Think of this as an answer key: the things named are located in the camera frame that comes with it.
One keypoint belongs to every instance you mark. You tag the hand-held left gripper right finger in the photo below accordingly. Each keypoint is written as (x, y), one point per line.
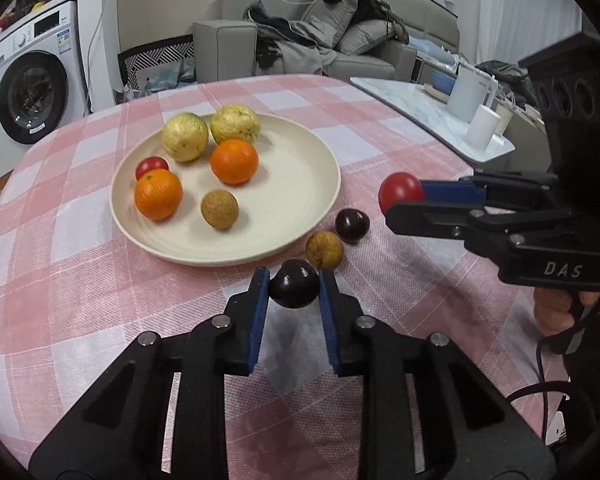
(330, 315)

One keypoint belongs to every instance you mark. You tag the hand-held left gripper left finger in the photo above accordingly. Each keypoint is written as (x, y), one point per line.
(257, 310)

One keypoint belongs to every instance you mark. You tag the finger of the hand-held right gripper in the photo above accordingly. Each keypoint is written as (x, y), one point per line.
(430, 220)
(450, 190)

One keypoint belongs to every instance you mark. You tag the red tomato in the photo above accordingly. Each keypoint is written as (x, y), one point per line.
(151, 165)
(401, 192)

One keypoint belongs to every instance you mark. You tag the dark purple plum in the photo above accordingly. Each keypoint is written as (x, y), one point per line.
(295, 284)
(352, 225)

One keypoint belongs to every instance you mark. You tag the brown longan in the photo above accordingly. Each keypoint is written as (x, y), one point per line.
(324, 250)
(220, 209)

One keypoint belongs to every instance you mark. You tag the cream round plate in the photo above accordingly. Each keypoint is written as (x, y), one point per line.
(280, 185)

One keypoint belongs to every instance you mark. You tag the orange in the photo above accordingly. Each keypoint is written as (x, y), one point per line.
(158, 194)
(234, 161)

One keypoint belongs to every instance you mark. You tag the yellow lemon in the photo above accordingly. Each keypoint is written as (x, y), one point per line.
(234, 124)

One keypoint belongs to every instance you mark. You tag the green-yellow lemon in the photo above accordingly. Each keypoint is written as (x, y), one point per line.
(184, 137)

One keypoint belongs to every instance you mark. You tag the person's right hand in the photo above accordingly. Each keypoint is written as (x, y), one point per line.
(555, 310)

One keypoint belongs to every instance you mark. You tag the white cup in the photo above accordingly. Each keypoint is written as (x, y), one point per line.
(482, 127)

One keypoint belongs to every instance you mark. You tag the beige cup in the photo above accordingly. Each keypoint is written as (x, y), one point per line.
(503, 122)

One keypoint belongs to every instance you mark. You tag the white marble coffee table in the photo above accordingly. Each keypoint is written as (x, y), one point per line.
(405, 105)

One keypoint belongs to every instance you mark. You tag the white kettle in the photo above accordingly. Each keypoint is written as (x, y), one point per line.
(467, 92)

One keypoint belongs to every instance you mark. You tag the blue container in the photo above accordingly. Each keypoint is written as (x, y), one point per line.
(440, 82)

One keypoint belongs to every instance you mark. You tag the dark clothes pile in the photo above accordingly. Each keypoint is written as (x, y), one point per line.
(502, 72)

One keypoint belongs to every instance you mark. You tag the light blue cloth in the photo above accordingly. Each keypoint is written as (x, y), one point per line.
(430, 47)

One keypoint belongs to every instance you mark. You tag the white curtain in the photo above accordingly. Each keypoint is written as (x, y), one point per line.
(520, 15)

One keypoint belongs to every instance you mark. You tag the grey pillow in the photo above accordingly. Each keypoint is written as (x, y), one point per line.
(330, 15)
(367, 36)

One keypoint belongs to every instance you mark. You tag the pink checked tablecloth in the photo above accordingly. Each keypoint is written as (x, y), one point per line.
(80, 270)

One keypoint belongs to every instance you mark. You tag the grey clothes heap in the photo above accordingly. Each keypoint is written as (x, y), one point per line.
(295, 50)

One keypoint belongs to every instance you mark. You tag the teal bag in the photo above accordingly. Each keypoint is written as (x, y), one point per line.
(170, 72)

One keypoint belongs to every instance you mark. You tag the grey sofa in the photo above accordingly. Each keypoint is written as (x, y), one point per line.
(225, 50)

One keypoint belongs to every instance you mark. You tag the black patterned chair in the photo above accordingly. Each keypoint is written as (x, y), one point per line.
(150, 60)

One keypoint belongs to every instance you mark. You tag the white washing machine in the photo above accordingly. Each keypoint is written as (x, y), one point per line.
(35, 90)

